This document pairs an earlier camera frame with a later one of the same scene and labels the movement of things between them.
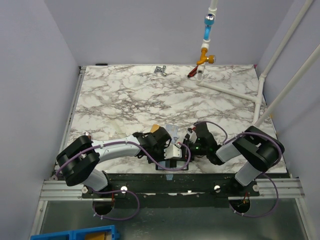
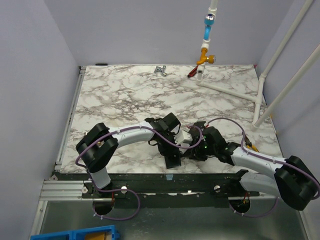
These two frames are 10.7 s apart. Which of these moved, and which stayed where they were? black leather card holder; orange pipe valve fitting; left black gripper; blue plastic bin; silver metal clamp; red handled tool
Moved: black leather card holder; left black gripper
Stayed: blue plastic bin; silver metal clamp; orange pipe valve fitting; red handled tool
